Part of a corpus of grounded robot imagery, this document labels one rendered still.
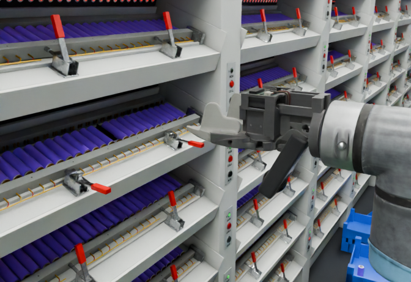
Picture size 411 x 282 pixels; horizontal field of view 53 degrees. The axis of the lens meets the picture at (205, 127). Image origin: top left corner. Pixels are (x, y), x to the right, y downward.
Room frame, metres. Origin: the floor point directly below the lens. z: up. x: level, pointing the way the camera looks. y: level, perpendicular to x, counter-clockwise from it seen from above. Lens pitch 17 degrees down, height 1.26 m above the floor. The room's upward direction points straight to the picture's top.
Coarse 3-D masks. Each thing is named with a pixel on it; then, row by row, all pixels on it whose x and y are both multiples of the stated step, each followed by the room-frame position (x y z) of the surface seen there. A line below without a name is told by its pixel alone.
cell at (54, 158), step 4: (36, 144) 0.71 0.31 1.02; (40, 144) 0.71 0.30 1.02; (44, 144) 0.72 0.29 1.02; (36, 148) 0.71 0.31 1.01; (40, 148) 0.71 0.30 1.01; (44, 148) 0.71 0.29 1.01; (48, 148) 0.71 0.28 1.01; (44, 152) 0.70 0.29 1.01; (48, 152) 0.70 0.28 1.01; (52, 152) 0.70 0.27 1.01; (48, 156) 0.69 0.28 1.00; (52, 156) 0.69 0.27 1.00; (56, 156) 0.69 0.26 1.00; (52, 160) 0.69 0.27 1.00; (56, 160) 0.68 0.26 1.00
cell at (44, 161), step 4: (28, 144) 0.70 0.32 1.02; (24, 148) 0.70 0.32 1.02; (28, 148) 0.69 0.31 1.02; (32, 148) 0.70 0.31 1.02; (28, 152) 0.69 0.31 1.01; (32, 152) 0.69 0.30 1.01; (36, 152) 0.69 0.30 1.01; (40, 152) 0.69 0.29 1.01; (32, 156) 0.68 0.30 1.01; (36, 156) 0.68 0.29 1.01; (40, 156) 0.68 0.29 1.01; (44, 156) 0.68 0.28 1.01; (36, 160) 0.68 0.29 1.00; (40, 160) 0.67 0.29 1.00; (44, 160) 0.67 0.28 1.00; (48, 160) 0.67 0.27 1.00; (40, 164) 0.67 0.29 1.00; (44, 164) 0.67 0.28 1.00; (48, 164) 0.67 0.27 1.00; (44, 168) 0.67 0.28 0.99
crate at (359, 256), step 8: (360, 240) 1.26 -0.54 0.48; (360, 248) 1.28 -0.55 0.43; (368, 248) 1.27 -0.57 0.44; (352, 256) 1.20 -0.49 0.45; (360, 256) 1.28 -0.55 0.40; (352, 264) 1.12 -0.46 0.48; (360, 264) 1.23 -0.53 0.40; (368, 264) 1.23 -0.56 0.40; (352, 272) 1.10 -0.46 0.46; (368, 272) 1.19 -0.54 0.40; (376, 272) 1.19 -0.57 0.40; (352, 280) 1.10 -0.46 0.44; (360, 280) 1.09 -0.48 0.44; (368, 280) 1.08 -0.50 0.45; (376, 280) 1.08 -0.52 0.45; (384, 280) 1.14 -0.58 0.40
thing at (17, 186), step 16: (160, 128) 0.88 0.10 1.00; (176, 128) 0.92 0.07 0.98; (112, 144) 0.77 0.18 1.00; (128, 144) 0.79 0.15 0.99; (144, 144) 0.82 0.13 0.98; (80, 160) 0.69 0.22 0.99; (96, 160) 0.72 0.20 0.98; (32, 176) 0.62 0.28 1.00; (48, 176) 0.63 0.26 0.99; (64, 176) 0.66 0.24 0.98; (0, 192) 0.56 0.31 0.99; (16, 192) 0.59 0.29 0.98; (32, 192) 0.60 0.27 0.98
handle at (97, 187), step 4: (80, 176) 0.64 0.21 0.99; (80, 180) 0.64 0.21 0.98; (84, 180) 0.64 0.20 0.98; (84, 184) 0.63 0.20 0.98; (88, 184) 0.63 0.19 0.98; (92, 184) 0.62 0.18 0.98; (96, 184) 0.62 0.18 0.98; (100, 184) 0.62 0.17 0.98; (92, 188) 0.62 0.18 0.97; (96, 188) 0.61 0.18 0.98; (100, 188) 0.61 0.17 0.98; (104, 188) 0.61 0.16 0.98; (108, 188) 0.61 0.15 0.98; (100, 192) 0.61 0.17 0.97; (104, 192) 0.60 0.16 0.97; (108, 192) 0.61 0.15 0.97
